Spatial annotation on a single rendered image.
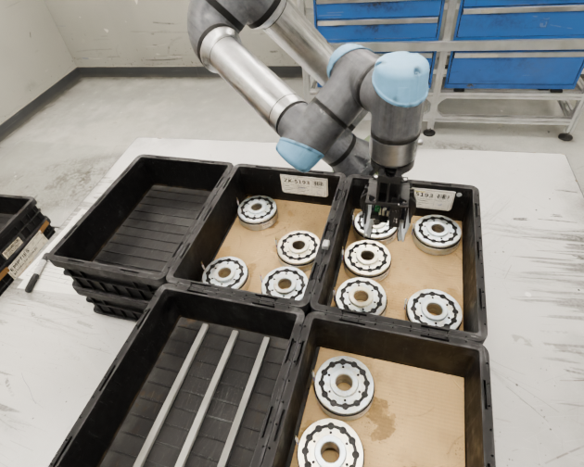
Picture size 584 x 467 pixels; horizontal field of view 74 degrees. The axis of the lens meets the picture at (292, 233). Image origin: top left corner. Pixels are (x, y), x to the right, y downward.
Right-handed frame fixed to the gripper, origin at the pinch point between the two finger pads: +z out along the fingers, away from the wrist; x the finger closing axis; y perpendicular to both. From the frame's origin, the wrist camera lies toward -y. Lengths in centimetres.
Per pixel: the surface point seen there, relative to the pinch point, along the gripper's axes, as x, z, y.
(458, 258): 16.4, 11.5, -5.7
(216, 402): -25.2, 11.6, 36.4
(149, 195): -68, 12, -15
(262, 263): -26.9, 11.5, 4.1
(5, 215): -161, 45, -26
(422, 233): 8.1, 8.6, -8.9
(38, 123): -301, 94, -170
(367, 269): -2.6, 8.3, 3.7
